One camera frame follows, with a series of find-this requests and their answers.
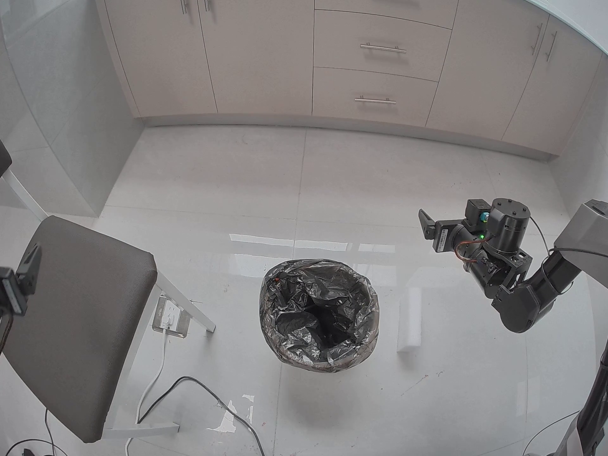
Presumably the beige cabinet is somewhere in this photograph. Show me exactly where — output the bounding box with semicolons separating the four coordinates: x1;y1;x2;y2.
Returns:
92;0;608;162

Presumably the grey cable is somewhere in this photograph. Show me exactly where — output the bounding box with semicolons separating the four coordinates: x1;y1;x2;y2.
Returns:
522;413;579;456

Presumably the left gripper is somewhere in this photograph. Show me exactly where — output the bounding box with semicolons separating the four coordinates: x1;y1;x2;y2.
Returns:
0;244;43;317

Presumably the white foam block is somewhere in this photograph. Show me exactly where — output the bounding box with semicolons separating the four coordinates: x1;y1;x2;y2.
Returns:
396;287;427;354

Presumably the grey padded chair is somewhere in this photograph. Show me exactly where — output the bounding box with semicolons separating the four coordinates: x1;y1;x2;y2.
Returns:
0;138;217;445

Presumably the black cable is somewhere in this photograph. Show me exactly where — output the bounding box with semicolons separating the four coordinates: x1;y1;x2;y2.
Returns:
137;376;264;456
0;407;60;456
527;214;608;257

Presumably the black plastic bag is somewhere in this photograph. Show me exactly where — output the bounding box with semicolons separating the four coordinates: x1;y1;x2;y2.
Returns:
259;258;381;374

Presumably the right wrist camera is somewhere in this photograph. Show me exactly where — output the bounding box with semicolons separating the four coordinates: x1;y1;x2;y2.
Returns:
464;199;493;231

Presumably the white cable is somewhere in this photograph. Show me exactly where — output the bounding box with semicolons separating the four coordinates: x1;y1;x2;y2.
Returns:
124;321;174;456

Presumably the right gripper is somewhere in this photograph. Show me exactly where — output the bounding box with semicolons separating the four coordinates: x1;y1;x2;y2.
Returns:
418;208;490;255

